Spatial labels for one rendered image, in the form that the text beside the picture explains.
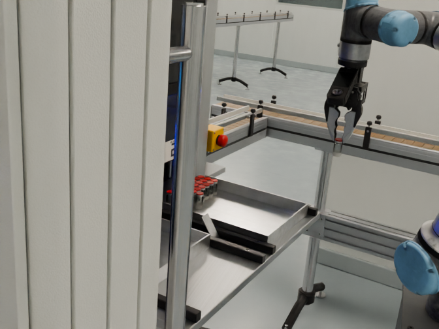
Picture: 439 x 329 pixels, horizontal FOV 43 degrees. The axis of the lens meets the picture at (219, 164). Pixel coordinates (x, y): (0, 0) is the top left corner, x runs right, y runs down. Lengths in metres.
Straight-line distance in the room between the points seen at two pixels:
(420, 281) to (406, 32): 0.53
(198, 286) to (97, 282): 0.70
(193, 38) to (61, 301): 0.28
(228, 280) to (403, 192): 1.85
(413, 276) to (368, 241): 1.21
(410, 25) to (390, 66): 1.56
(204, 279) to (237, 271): 0.09
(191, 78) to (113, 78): 0.13
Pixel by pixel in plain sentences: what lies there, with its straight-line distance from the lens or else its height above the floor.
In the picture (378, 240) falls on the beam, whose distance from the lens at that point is 2.45.
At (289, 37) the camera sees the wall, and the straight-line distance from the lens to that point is 10.14.
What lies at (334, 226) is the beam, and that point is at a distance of 2.49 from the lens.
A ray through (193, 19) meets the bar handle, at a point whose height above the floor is 1.46.
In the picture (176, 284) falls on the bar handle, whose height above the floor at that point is 1.16.
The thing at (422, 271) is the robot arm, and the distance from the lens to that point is 1.24.
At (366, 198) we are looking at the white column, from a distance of 3.04.
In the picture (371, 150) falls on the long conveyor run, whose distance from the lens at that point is 2.32.
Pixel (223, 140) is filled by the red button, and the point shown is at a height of 1.00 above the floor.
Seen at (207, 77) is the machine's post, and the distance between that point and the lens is 1.70.
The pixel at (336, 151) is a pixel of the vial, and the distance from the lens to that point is 1.48.
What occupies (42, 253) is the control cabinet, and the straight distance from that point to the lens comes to 0.48.
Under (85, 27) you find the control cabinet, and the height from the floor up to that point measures 1.46.
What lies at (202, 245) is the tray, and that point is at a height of 0.90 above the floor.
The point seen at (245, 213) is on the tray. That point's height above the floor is 0.88.
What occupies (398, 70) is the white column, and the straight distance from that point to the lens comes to 2.87.
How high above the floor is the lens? 1.51
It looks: 19 degrees down
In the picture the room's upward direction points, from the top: 5 degrees clockwise
